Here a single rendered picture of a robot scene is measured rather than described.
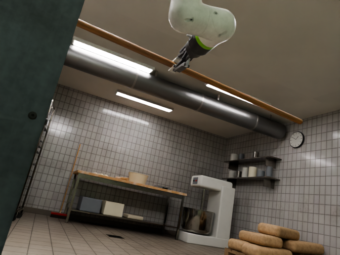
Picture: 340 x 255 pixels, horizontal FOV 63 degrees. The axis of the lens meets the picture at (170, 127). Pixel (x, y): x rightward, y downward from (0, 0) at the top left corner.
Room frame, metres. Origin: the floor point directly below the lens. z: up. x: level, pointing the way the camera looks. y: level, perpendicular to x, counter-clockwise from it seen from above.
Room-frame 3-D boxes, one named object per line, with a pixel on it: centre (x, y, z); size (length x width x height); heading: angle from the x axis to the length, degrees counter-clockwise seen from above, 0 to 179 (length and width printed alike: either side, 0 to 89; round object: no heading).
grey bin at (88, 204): (5.51, 1.22, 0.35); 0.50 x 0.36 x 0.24; 22
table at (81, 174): (5.76, 0.57, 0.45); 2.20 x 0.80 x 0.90; 112
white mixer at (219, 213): (5.98, -1.06, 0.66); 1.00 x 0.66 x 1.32; 112
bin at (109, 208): (5.66, 0.83, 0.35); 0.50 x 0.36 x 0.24; 23
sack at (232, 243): (4.43, -1.52, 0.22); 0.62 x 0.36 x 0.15; 117
